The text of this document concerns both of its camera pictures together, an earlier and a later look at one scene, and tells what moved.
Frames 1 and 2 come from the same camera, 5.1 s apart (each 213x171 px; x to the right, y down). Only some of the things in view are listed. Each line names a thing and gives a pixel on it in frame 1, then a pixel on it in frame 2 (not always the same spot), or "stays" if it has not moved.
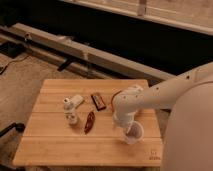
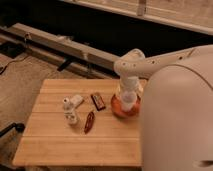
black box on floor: [11, 49] stays
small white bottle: [69, 111] stays
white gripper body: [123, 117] -> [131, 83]
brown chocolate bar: [98, 102] stays
